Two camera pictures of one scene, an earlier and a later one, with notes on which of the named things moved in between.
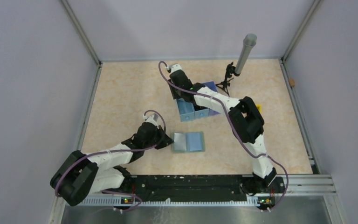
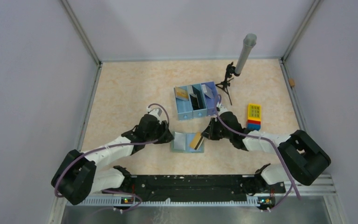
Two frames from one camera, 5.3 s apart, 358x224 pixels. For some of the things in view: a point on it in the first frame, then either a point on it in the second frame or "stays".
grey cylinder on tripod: x=250 y=40 stays
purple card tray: x=211 y=86 stays
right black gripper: x=175 y=95 -> x=209 y=132
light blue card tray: x=186 y=110 stays
